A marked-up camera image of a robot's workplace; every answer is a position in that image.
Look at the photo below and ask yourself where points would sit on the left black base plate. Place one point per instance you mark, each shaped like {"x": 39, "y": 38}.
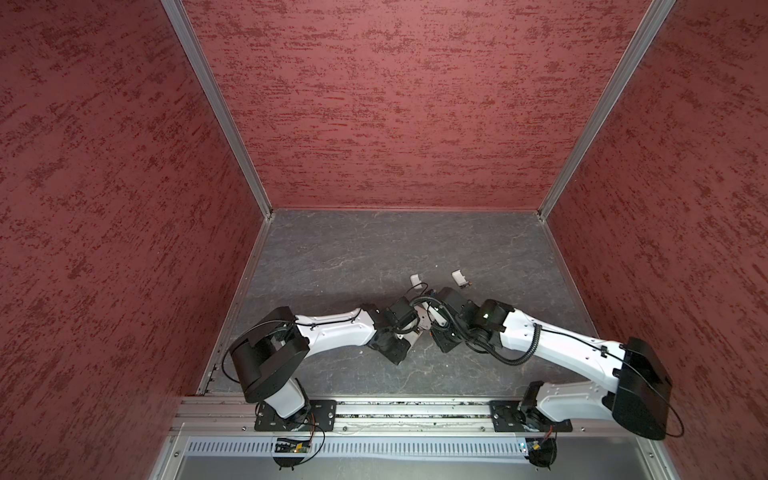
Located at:
{"x": 317, "y": 415}

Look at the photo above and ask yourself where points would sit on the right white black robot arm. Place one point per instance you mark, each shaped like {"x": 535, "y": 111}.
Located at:
{"x": 622, "y": 382}

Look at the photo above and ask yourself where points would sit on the left aluminium corner post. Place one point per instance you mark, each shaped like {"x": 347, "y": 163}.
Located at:
{"x": 193, "y": 50}

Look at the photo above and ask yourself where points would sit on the right aluminium corner post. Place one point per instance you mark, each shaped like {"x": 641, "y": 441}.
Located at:
{"x": 648, "y": 28}

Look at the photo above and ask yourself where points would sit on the white battery cover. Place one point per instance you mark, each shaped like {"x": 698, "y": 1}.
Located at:
{"x": 460, "y": 279}

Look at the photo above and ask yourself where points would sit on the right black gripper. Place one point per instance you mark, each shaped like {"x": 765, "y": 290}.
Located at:
{"x": 445, "y": 345}

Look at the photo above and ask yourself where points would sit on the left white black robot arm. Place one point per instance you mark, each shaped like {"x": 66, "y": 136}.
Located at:
{"x": 265, "y": 358}

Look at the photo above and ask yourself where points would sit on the aluminium corner post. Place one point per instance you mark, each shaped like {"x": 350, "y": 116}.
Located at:
{"x": 193, "y": 50}
{"x": 648, "y": 28}

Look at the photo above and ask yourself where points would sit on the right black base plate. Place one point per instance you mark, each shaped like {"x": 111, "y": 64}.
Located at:
{"x": 508, "y": 416}

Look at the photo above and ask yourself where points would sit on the grey remote battery cover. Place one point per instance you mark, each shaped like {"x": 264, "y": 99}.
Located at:
{"x": 416, "y": 281}

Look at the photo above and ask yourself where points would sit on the white AC remote control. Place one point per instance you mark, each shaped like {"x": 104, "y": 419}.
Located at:
{"x": 426, "y": 318}

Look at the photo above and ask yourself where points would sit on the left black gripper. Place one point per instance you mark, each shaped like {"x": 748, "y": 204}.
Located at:
{"x": 398, "y": 354}

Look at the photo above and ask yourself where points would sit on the white slotted cable duct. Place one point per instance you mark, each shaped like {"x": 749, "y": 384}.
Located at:
{"x": 504, "y": 449}

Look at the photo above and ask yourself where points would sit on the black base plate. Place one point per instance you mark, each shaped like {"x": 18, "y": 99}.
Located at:
{"x": 317, "y": 415}
{"x": 508, "y": 416}

